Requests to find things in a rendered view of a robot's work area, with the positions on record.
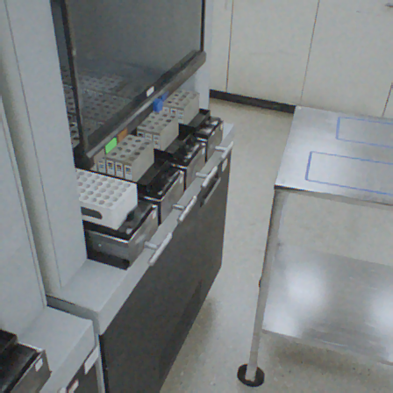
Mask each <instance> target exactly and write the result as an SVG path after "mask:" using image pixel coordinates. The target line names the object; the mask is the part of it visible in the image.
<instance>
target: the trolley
mask: <svg viewBox="0 0 393 393"><path fill-rule="evenodd" d="M274 190H275V191H274V196H273V203H272V207H271V213H270V219H269V224H268V234H267V236H268V240H267V245H266V251H265V256H264V262H263V268H262V273H261V278H260V280H259V283H258V285H259V295H258V300H257V306H256V311H255V316H254V319H255V322H254V333H253V338H252V344H251V350H250V355H249V360H248V363H247V364H243V365H241V366H239V367H238V371H237V378H238V379H239V381H240V382H242V383H243V384H245V385H246V386H249V387H258V386H261V385H262V384H263V383H264V379H265V373H264V371H263V370H262V369H261V368H259V367H258V366H257V365H258V361H257V360H258V354H259V349H260V344H261V333H262V332H263V333H266V334H270V335H274V336H277V337H281V338H285V339H292V341H295V342H299V343H303V344H306V345H310V346H314V347H320V348H324V349H327V350H332V351H335V352H339V353H343V354H346V355H349V356H353V357H357V358H361V359H364V360H369V361H376V362H380V363H383V364H387V365H389V366H391V367H393V266H389V265H384V264H380V263H375V262H371V261H364V260H359V259H355V258H350V257H346V256H341V255H337V254H329V253H325V252H320V251H316V250H311V249H307V248H302V247H296V246H292V245H287V244H283V243H281V238H282V229H283V225H284V219H285V215H286V210H287V205H288V201H289V193H292V194H297V195H301V196H307V197H316V198H320V199H325V200H330V201H334V202H338V203H343V204H352V205H361V206H367V207H371V208H376V209H381V210H386V211H393V119H390V118H379V117H374V116H368V115H362V114H356V113H351V112H344V111H328V110H322V109H316V108H311V107H305V106H300V105H297V106H296V109H295V113H294V116H293V119H292V122H291V126H290V129H289V134H288V138H287V140H286V144H285V148H284V150H283V154H282V158H281V162H280V165H279V168H278V172H277V175H276V178H275V183H274Z"/></svg>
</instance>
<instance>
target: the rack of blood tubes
mask: <svg viewBox="0 0 393 393"><path fill-rule="evenodd" d="M75 176H76V181H77V188H78V195H79V201H80V207H81V214H82V219H84V220H87V221H90V222H93V223H96V224H100V225H105V226H107V227H112V228H114V229H118V228H119V226H120V224H121V223H122V224H123V223H124V222H125V220H124V219H126V218H127V214H128V213H129V212H130V210H132V209H133V208H134V207H135V206H136V207H137V206H138V205H136V204H137V203H138V193H137V184H136V183H133V182H127V181H120V180H117V179H113V178H110V177H107V176H104V175H98V174H94V173H90V172H87V171H84V170H80V169H77V168H75ZM136 207H135V208H136ZM135 208H134V209H135ZM123 220H124V221H123ZM122 221H123V222H122ZM122 224H121V225H122Z"/></svg>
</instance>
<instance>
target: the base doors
mask: <svg viewBox="0 0 393 393"><path fill-rule="evenodd" d="M387 3H389V4H392V5H393V0H319V2H318V0H281V1H280V2H276V1H272V0H234V1H233V0H228V4H227V10H224V7H225V0H214V2H213V20H212V37H211V71H210V87H209V89H215V90H220V91H224V92H227V93H233V94H237V95H242V96H250V97H254V98H259V99H263V100H268V101H272V102H274V101H276V102H281V103H286V104H294V105H300V106H305V107H311V108H316V109H322V110H328V111H344V112H351V113H356V114H362V115H368V116H374V117H379V118H381V117H382V114H383V118H390V119H393V85H392V83H393V7H387V6H384V5H385V4H387ZM317 10H318V13H317ZM358 10H361V11H374V12H375V15H368V14H354V13H355V11H358ZM232 13H233V14H232ZM316 15H317V18H316ZM315 21H316V24H315ZM314 26H315V29H314ZM313 32H314V34H313ZM231 36H232V38H231ZM312 37H313V39H312ZM311 42H312V44H311ZM230 48H231V49H230ZM310 48H311V50H310ZM309 52H310V54H309ZM308 57H309V60H308ZM228 62H229V63H228ZM307 62H308V65H307ZM306 68H307V70H306ZM227 71H228V74H227ZM305 73H306V75H305ZM304 78H305V79H304ZM226 83H227V86H226ZM391 85H392V89H391ZM303 88H304V89H303ZM390 89H391V91H390ZM302 93H303V94H302ZM388 95H389V97H388ZM387 97H388V101H387ZM301 98H302V99H301ZM386 101H387V103H386ZM300 103H301V104H300ZM385 104H386V107H385ZM384 107H385V110H384ZM383 110H384V113H383Z"/></svg>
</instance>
